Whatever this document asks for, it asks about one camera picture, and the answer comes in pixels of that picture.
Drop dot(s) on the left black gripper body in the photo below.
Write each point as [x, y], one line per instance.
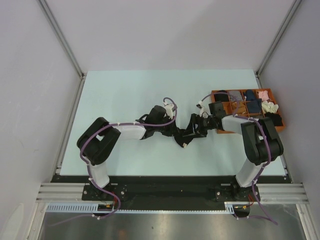
[166, 130]

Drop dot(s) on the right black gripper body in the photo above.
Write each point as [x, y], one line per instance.
[203, 124]

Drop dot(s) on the black underwear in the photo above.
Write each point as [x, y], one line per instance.
[183, 137]

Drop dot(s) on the brown boxer underwear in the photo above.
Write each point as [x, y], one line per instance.
[238, 107]

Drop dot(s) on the navy blue underwear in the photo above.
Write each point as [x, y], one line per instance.
[254, 106]

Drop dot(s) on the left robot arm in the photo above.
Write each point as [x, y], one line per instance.
[98, 141]

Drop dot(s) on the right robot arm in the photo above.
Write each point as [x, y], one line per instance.
[262, 144]

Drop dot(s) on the rolled black garment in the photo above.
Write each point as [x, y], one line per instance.
[276, 118]
[221, 97]

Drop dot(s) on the rolled grey striped garment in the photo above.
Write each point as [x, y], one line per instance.
[235, 96]

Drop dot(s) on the rolled navy garment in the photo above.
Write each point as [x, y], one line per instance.
[249, 95]

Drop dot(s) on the rolled cream garment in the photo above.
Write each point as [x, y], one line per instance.
[269, 107]

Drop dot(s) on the rolled pink garment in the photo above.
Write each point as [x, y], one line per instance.
[263, 95]

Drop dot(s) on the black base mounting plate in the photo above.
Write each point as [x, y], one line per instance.
[169, 192]

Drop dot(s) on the rolled black garment front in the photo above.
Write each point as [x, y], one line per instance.
[276, 118]

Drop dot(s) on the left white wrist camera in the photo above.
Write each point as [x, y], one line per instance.
[169, 108]

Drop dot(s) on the white slotted cable duct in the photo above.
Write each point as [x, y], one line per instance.
[96, 208]

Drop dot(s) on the right aluminium frame post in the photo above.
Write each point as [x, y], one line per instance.
[279, 35]

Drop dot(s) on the aluminium frame post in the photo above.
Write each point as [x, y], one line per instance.
[279, 35]
[49, 15]

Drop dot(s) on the left aluminium frame post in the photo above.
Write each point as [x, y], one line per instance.
[49, 15]

